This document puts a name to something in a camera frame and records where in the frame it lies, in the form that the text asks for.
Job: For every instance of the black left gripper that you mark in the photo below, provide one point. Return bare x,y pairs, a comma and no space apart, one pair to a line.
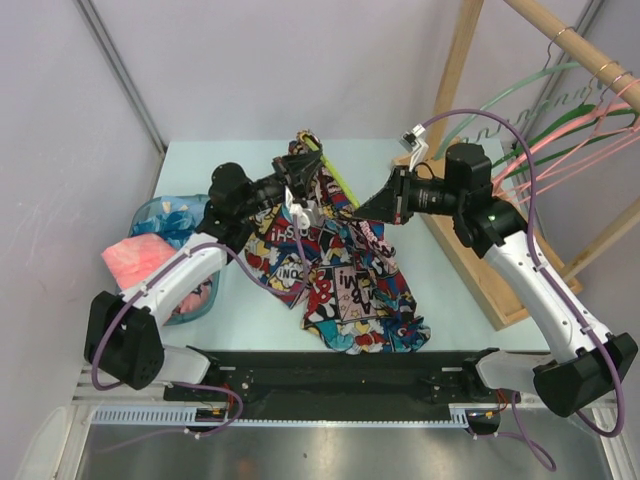
296,174

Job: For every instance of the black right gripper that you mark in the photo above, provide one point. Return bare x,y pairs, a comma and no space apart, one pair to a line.
392,203

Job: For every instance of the lime green hanger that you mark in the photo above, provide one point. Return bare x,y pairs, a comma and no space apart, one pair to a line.
315,144

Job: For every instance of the comic print shorts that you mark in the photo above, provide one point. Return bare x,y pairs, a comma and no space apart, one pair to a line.
343,270

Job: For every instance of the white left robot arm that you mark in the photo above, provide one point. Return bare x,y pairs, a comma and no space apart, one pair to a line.
123,344

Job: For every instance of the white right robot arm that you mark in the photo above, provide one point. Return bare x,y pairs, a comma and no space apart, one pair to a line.
586,361

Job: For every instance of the wooden hanger rack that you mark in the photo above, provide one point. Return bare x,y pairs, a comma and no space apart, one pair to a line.
494,296

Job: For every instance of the pale green hanger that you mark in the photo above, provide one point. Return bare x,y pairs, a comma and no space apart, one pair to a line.
533,88

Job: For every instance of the pink shark shorts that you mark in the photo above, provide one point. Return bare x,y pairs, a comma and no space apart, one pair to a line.
133,259

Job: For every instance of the dark green hanger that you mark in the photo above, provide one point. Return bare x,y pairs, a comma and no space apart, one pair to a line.
580,118

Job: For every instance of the light blue garment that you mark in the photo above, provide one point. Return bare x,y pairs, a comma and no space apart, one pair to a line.
173,219

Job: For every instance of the teal plastic basket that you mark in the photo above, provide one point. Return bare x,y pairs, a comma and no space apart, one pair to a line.
174,219

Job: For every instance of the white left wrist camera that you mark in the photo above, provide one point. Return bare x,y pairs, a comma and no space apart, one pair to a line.
303,213

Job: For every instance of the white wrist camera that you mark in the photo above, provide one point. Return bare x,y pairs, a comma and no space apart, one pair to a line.
303,213
414,142

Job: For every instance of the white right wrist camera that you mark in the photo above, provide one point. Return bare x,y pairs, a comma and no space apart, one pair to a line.
414,142

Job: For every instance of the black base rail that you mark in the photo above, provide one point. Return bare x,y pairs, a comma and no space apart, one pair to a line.
322,386

